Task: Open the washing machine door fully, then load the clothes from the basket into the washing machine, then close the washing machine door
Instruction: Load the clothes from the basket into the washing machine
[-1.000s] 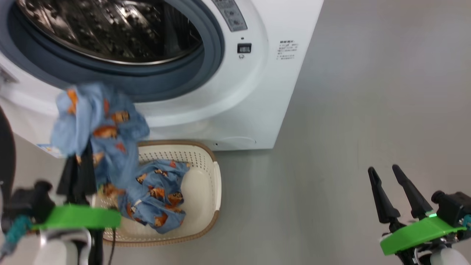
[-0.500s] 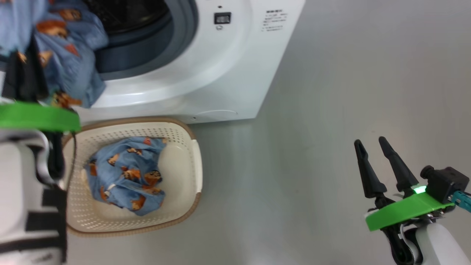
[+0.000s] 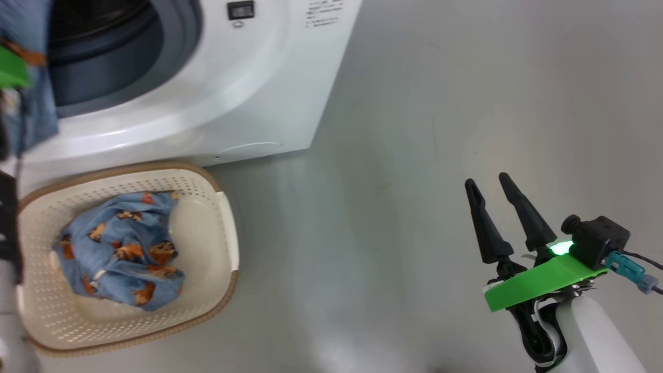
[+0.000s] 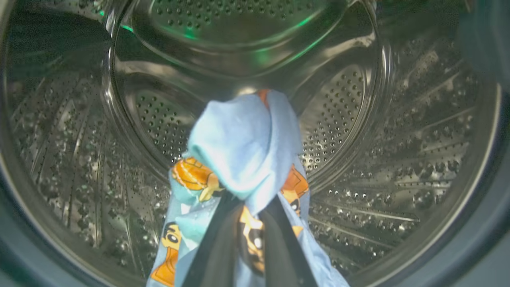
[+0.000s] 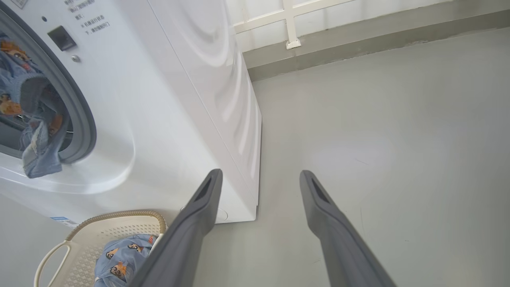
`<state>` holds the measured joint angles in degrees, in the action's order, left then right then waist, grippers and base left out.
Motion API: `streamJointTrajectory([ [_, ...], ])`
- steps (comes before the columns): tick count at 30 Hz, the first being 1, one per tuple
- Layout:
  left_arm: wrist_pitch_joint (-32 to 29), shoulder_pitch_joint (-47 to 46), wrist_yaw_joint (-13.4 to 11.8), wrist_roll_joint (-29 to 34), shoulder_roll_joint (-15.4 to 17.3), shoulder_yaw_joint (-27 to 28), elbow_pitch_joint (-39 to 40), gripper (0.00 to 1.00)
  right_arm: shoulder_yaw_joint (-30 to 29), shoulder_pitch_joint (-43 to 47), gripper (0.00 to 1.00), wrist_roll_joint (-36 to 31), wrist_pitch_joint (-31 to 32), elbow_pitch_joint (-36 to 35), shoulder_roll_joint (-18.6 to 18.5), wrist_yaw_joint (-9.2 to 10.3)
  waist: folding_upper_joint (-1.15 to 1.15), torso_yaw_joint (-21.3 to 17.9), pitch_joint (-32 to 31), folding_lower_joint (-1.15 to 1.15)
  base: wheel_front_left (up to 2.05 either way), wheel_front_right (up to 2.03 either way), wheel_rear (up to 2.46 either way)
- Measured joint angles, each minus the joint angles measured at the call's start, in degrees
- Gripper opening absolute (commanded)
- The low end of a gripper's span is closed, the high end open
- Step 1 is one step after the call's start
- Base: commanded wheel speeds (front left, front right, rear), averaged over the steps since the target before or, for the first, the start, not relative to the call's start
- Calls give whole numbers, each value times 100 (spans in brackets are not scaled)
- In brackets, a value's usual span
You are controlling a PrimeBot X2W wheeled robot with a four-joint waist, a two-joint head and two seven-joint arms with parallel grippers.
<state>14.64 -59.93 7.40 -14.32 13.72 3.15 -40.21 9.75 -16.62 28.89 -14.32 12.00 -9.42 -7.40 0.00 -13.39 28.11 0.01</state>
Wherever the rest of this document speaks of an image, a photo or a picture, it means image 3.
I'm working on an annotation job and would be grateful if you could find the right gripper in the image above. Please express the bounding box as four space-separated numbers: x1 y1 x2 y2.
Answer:
464 172 575 290

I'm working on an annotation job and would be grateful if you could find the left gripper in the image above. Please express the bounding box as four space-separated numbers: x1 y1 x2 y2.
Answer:
0 88 21 161

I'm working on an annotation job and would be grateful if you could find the blue bear print garment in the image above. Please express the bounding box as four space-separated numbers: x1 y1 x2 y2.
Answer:
52 190 186 312
0 0 60 159

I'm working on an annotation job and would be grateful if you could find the blue-grey rubber door gasket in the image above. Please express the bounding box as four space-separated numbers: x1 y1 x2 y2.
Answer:
48 0 204 119

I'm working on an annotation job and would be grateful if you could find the cream perforated laundry basket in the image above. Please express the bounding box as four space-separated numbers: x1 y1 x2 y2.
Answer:
16 161 240 358

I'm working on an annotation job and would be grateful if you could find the white front-load washing machine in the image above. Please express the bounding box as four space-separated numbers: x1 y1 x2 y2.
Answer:
0 0 363 198

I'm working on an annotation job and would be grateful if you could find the black rectangular door latch socket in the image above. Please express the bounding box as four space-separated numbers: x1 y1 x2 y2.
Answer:
227 1 256 21

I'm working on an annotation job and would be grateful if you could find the oval white filter cover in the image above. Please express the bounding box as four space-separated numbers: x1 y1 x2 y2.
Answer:
214 141 284 162

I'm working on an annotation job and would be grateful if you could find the printed text warning sticker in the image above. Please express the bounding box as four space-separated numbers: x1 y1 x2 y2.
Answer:
305 0 345 28

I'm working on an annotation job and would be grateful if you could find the teal right camera connector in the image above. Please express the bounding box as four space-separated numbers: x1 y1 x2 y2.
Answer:
605 251 659 295

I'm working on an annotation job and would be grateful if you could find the black right camera cable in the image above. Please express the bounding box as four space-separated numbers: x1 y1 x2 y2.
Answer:
622 250 663 297

